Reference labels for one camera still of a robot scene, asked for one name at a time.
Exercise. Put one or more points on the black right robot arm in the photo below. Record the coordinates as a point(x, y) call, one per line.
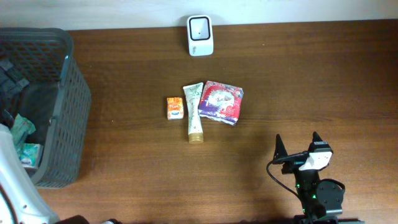
point(321, 199)

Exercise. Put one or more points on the white barcode scanner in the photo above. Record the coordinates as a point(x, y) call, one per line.
point(200, 35)

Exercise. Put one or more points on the red purple tissue pack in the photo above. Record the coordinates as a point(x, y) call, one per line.
point(221, 102)

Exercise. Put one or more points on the grey plastic basket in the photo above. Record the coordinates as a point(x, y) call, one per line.
point(57, 100)

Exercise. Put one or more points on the white Pantene tube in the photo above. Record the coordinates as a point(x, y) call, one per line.
point(193, 95)

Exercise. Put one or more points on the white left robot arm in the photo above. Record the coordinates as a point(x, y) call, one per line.
point(20, 199)

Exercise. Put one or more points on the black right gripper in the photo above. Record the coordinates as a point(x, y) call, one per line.
point(292, 164)

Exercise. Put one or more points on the green wipes pack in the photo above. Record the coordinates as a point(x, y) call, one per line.
point(20, 130)

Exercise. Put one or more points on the orange tissue pack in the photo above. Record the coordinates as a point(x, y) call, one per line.
point(175, 108)

